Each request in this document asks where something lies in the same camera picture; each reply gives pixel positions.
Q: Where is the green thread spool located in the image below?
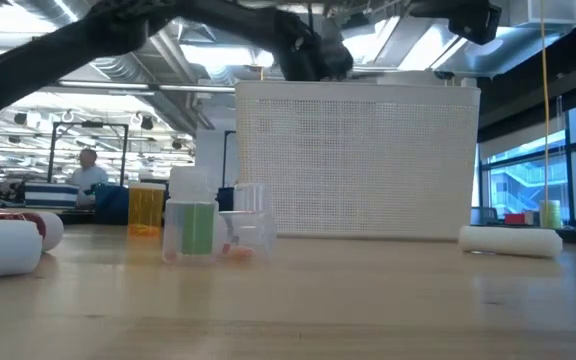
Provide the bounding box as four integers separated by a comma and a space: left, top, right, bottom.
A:
539, 199, 563, 230

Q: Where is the blue white striped box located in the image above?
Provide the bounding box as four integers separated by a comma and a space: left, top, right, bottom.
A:
23, 182, 80, 209

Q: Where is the clear vial green label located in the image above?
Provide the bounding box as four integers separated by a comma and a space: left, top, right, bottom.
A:
161, 166, 221, 265

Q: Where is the orange pill bottle white cap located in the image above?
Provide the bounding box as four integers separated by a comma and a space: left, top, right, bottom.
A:
127, 181, 168, 238

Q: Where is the clear vial white cap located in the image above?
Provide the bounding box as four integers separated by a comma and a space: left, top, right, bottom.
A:
216, 209, 278, 262

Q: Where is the black metal stand frame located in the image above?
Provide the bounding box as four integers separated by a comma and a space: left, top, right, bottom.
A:
46, 121, 130, 185

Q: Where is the person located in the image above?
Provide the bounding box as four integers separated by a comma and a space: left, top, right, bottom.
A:
70, 148, 110, 206

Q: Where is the white perforated plastic basket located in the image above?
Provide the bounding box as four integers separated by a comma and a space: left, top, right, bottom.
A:
234, 79, 483, 241

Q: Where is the blue chair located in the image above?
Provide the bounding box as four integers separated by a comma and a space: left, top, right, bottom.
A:
93, 183, 130, 226

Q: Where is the black floor stand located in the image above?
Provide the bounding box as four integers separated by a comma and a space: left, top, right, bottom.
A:
221, 129, 237, 212

